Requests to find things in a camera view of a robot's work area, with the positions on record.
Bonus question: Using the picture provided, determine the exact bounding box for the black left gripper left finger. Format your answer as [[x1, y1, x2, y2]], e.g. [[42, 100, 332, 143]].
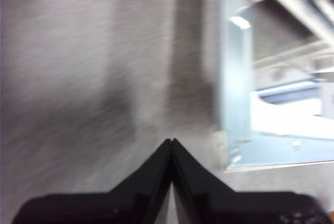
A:
[[11, 138, 173, 224]]

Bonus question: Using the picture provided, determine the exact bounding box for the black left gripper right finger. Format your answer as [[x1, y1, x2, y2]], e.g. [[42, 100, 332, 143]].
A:
[[171, 137, 332, 224]]

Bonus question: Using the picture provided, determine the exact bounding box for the grey metal table frame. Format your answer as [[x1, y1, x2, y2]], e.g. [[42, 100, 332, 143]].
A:
[[216, 0, 334, 171]]

